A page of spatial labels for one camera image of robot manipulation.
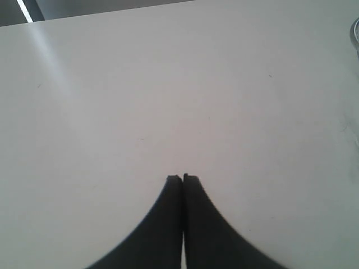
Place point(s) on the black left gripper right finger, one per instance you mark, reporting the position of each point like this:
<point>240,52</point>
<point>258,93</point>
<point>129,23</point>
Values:
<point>210,241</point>

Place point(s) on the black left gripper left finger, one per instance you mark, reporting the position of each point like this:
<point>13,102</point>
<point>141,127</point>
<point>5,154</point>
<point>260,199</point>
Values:
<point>157,241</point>

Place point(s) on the metal wire mesh basket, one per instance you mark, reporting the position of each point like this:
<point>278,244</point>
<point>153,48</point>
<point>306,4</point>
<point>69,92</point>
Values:
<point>353,34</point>

